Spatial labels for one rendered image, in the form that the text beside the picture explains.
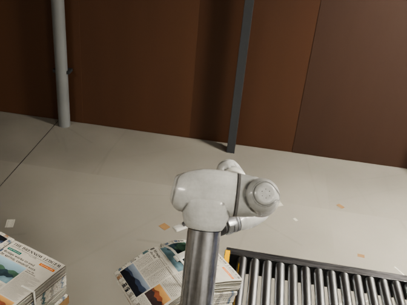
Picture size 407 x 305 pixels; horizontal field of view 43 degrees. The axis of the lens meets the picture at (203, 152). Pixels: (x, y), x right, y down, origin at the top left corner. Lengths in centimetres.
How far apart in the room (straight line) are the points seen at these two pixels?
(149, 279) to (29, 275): 50
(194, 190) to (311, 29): 358
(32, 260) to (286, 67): 337
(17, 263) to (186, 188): 102
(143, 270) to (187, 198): 64
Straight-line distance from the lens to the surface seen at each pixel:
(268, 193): 149
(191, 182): 151
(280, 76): 507
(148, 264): 210
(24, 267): 229
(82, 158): 503
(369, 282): 280
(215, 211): 151
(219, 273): 209
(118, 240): 403
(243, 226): 208
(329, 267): 280
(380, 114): 529
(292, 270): 272
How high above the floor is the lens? 258
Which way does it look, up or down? 30 degrees down
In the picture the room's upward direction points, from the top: 5 degrees clockwise
